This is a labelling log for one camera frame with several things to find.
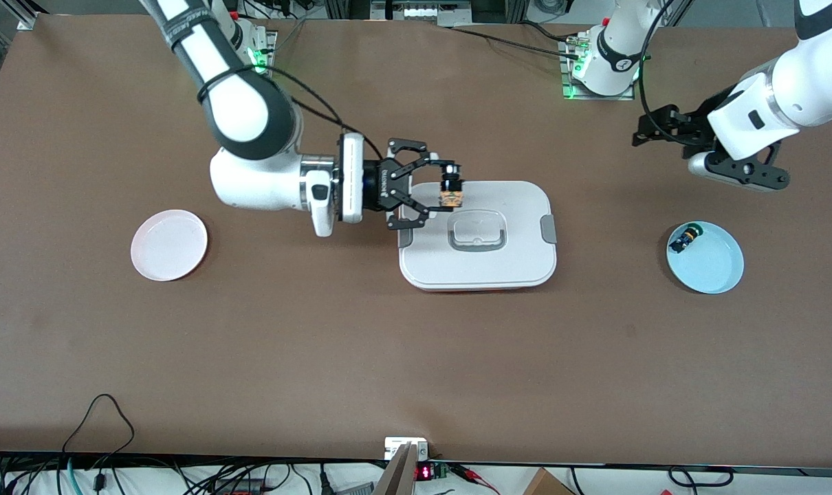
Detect black cable across table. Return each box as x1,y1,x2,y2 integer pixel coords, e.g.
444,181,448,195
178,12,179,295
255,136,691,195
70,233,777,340
438,24,589,59

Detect right arm black gripper cable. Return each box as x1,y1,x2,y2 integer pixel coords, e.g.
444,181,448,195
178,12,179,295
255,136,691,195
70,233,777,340
268,65,386,162

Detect white lidded storage box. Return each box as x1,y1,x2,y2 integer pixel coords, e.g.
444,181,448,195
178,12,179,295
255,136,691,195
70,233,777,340
397,181,558,293

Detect small white socket box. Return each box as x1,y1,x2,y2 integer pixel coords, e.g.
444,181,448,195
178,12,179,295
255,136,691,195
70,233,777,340
384,437,429,460

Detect pink round plate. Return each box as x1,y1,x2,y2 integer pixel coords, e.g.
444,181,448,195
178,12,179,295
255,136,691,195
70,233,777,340
130,210,209,283

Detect left arm black gripper cable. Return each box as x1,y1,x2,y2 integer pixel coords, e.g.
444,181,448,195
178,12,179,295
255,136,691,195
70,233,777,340
638,0,705,145

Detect red clip leads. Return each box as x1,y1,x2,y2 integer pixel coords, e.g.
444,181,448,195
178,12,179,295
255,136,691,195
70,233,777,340
450,464,501,493

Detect light blue round plate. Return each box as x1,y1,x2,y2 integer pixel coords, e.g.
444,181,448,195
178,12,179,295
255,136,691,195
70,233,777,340
666,221,745,295

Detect arm black gripper cable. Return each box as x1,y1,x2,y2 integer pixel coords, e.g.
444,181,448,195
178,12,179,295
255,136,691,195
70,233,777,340
638,0,705,145
268,65,386,162

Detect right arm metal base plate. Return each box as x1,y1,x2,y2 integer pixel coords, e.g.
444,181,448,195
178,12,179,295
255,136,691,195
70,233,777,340
199,30,278,95

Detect beige flat bar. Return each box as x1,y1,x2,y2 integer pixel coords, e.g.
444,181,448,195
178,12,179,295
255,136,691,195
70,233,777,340
373,443,417,495

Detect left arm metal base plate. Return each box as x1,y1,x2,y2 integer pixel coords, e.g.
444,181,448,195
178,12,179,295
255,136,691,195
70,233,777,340
559,38,635,101

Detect orange push button switch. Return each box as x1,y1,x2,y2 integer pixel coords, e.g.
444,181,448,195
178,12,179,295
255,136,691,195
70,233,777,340
438,163,466,210

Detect looped thin black cable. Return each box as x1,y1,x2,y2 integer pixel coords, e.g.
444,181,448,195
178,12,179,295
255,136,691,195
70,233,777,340
62,394,136,475

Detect aluminium frame with lamp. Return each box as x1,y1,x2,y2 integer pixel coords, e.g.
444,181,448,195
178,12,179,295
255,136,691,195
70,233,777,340
323,0,530,28

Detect brown cardboard piece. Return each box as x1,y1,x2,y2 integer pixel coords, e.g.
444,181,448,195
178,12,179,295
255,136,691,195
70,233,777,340
523,467,576,495

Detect flat looped black cable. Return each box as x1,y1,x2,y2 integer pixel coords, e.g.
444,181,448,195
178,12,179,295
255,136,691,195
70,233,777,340
667,465,734,489

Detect short aluminium rail end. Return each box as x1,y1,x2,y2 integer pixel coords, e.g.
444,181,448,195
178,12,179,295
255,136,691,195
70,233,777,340
16,0,50,32

